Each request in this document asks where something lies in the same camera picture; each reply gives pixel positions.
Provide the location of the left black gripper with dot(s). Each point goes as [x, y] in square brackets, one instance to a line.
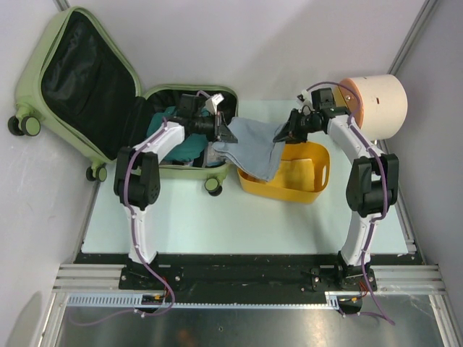
[226, 134]

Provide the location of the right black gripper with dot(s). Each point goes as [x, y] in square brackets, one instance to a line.
[290, 132]

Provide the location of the light blue denim garment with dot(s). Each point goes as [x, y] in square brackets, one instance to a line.
[255, 152]

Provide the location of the teal fabric garment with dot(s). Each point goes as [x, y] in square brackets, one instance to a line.
[181, 147]

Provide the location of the yellow plastic basket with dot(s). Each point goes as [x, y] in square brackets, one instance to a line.
[302, 175]

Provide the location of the green hard-shell suitcase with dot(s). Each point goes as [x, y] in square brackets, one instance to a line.
[79, 84]

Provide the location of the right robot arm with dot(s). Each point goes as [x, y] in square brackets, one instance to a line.
[372, 187]

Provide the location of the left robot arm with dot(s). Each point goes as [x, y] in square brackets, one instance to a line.
[137, 177]

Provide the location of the white labelled packet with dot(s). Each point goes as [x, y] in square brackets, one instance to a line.
[212, 158]

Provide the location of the white cylindrical container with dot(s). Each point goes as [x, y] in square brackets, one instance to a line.
[382, 102]

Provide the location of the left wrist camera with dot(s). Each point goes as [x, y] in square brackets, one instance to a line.
[211, 104]

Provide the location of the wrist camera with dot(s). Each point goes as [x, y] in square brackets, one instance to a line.
[211, 104]
[304, 98]

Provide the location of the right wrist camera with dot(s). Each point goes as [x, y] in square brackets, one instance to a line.
[304, 98]

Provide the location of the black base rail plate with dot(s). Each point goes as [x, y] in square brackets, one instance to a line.
[248, 279]

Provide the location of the right corner aluminium post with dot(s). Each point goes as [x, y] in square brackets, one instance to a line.
[423, 17]

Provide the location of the corner aluminium post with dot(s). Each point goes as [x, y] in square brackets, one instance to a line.
[62, 5]
[423, 17]

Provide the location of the white slotted cable duct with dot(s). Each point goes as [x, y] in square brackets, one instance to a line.
[147, 301]

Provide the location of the left corner aluminium post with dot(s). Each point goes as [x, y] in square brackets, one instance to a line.
[62, 5]

